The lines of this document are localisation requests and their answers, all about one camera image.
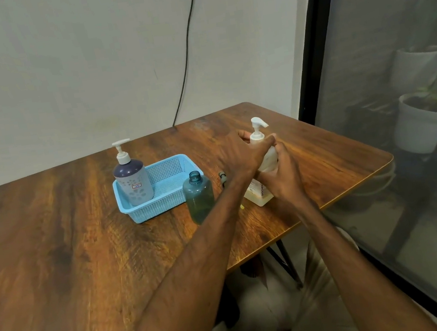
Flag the person's right hand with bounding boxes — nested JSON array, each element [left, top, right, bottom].
[[250, 136, 314, 220]]

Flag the person's left hand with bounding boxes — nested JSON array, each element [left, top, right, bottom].
[[213, 124, 284, 189]]

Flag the white pump soap bottle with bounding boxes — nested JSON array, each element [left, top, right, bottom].
[[232, 114, 289, 210]]

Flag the person's left forearm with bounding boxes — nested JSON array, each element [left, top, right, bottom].
[[87, 174, 279, 331]]

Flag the person's right forearm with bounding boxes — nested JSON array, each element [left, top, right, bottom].
[[290, 181, 437, 331]]

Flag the teal open plastic bottle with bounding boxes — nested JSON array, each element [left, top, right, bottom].
[[180, 168, 219, 227]]

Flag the black metal table leg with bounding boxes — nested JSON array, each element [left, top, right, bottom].
[[265, 237, 305, 294]]

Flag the light blue plastic basket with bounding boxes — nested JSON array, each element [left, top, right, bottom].
[[109, 151, 210, 227]]

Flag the light striped trousers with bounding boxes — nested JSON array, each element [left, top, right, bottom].
[[281, 223, 371, 327]]

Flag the purple pump bottle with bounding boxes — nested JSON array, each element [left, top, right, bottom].
[[108, 136, 156, 210]]

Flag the black framed glass door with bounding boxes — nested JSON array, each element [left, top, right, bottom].
[[280, 0, 437, 331]]

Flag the white plant pot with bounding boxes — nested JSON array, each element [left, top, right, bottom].
[[384, 42, 437, 97], [387, 89, 437, 159]]

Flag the black wall cable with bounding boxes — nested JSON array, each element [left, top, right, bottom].
[[152, 0, 220, 128]]

